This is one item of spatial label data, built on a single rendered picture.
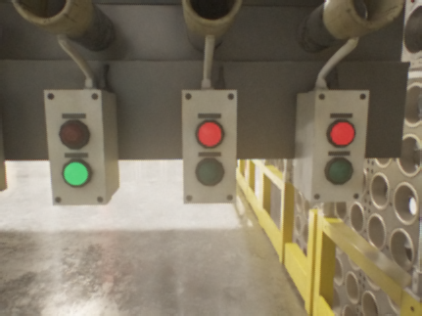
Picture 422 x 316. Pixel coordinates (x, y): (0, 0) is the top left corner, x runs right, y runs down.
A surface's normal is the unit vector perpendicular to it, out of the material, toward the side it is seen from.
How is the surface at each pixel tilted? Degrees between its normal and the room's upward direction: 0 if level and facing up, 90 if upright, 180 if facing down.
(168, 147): 90
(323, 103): 90
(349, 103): 90
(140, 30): 90
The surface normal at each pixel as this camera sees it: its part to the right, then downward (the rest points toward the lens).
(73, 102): 0.04, 0.15
